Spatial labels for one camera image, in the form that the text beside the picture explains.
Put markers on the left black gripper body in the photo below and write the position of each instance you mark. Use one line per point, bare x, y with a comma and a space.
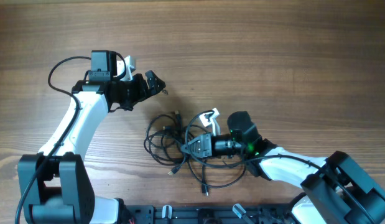
142, 88

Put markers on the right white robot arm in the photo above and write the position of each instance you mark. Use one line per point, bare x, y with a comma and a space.
336, 189

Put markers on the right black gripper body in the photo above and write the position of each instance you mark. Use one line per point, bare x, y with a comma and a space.
206, 145

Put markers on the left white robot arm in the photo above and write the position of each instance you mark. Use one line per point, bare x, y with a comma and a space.
54, 184

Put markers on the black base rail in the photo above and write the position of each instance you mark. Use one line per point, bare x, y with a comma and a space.
260, 214

